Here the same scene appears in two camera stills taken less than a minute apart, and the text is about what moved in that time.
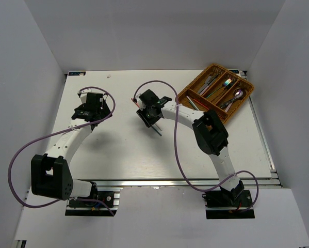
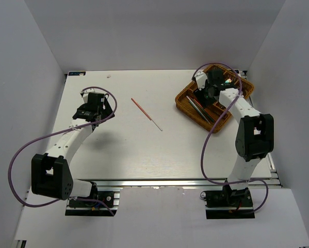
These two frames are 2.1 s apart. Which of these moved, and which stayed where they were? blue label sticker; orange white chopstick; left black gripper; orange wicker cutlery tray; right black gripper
Moved: right black gripper
Stayed: orange wicker cutlery tray; orange white chopstick; left black gripper; blue label sticker
